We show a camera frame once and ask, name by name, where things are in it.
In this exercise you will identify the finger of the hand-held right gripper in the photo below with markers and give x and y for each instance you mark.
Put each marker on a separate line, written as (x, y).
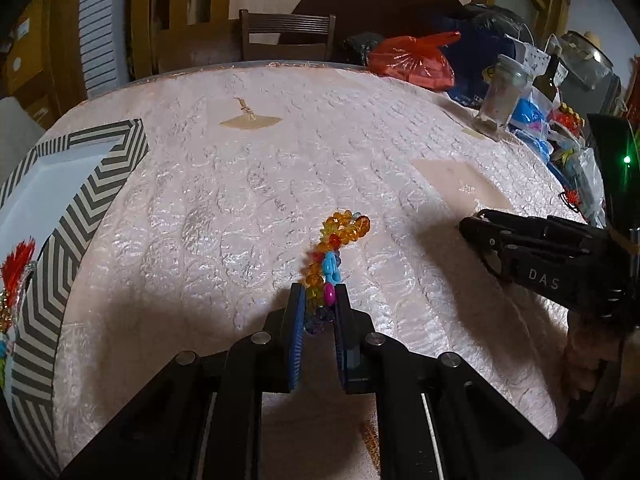
(550, 275)
(525, 230)

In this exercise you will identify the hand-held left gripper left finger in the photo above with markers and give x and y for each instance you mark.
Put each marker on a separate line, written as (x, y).
(298, 330)

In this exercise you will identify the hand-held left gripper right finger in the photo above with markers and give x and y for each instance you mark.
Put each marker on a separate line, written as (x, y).
(341, 350)

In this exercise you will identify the chevron striped box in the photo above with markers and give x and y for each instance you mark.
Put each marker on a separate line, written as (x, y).
(75, 210)

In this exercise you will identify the red tassel charm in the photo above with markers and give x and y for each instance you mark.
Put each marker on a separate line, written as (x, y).
(17, 265)

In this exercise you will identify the person's right hand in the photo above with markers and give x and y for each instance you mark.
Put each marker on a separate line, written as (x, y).
(590, 345)

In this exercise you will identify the blue plastic packets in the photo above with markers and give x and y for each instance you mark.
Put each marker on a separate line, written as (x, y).
(532, 120)

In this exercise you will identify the glass lidded pot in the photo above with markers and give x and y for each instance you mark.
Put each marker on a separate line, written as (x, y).
(592, 65)

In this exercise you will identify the clear plastic jar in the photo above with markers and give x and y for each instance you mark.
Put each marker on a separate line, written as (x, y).
(500, 95)

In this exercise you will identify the dark wine bottle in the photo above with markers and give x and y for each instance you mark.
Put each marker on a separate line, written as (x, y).
(549, 75)

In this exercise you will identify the pink tablecloth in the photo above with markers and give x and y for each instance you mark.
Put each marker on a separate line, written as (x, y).
(225, 185)

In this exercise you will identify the blue bag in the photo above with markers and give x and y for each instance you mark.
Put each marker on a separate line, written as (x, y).
(480, 50)

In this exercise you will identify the red plastic bag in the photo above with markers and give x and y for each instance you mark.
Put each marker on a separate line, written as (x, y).
(415, 60)

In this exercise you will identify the black plastic bag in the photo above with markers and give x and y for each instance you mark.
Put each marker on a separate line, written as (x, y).
(362, 47)

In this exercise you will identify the round dark table top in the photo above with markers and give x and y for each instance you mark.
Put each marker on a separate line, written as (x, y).
(375, 5)

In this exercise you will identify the dark wooden chair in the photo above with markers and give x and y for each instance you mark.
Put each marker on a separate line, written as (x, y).
(287, 35)

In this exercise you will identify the white louvred door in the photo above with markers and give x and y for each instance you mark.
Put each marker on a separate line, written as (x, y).
(105, 25)

